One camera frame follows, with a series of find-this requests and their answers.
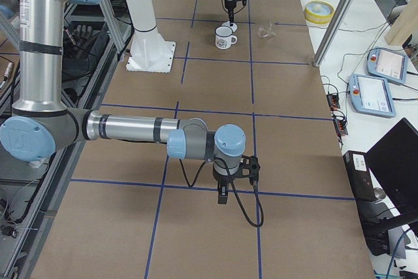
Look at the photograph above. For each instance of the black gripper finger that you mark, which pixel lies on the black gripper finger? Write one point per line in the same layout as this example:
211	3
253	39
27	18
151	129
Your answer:
222	196
231	18

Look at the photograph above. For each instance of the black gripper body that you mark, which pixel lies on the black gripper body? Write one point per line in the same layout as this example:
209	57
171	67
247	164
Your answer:
229	4
222	180

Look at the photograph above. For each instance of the white ceramic lid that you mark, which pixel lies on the white ceramic lid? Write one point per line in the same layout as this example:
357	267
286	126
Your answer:
233	26

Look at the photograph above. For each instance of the blue tape grid lines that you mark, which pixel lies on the blue tape grid lines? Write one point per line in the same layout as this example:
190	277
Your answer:
251	96

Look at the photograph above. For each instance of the white enamel mug blue rim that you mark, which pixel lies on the white enamel mug blue rim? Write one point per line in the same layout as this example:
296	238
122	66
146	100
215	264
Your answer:
224	37

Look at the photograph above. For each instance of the yellow rimmed bowl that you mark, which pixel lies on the yellow rimmed bowl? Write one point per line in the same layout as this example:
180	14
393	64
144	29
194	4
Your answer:
318	12

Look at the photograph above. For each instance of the black computer box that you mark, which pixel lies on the black computer box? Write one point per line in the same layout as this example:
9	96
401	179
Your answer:
359	176

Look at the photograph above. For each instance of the near teach pendant tablet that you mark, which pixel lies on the near teach pendant tablet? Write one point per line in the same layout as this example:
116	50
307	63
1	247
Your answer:
371	95

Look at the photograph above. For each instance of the teach pendant tablet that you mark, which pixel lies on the teach pendant tablet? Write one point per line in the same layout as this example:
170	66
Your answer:
386	63
371	95

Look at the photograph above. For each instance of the far teach pendant tablet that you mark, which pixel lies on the far teach pendant tablet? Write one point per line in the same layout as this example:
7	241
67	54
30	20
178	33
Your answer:
386	63

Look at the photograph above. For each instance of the black monitor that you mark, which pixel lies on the black monitor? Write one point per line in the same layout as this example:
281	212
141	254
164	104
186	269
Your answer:
393	161

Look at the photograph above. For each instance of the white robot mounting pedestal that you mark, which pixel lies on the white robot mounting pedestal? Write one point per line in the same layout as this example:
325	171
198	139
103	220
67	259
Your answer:
150	52

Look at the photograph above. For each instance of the aluminium frame post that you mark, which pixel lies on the aluminium frame post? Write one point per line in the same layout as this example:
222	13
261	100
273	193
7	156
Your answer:
331	31

